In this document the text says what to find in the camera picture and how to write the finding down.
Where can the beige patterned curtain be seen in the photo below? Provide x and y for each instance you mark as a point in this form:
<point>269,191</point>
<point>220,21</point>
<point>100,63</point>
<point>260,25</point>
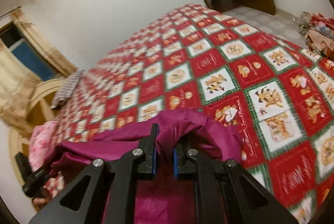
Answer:
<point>18,83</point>

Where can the magenta down jacket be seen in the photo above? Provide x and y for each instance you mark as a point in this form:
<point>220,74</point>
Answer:
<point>164,199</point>

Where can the grey striped pillow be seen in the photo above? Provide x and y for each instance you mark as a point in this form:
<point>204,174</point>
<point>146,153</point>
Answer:
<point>63,95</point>

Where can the pink floral pillow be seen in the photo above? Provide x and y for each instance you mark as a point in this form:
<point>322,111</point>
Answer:
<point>40,143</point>

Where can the person's left hand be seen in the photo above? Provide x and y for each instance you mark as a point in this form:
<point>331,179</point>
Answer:
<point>39,203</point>

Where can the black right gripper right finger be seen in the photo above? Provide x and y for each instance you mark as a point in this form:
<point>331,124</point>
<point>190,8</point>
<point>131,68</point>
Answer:
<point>192,165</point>

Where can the red teddy bear blanket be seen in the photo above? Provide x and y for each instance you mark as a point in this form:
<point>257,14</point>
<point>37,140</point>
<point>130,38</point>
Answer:
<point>278,95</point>

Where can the pile of mixed clothes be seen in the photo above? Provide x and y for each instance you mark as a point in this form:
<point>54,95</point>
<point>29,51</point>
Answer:
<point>318,33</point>

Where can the blue window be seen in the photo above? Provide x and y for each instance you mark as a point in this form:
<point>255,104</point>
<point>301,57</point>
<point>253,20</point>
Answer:
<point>22,49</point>

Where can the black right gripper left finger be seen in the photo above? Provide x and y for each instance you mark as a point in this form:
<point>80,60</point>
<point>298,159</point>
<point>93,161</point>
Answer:
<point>137,164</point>

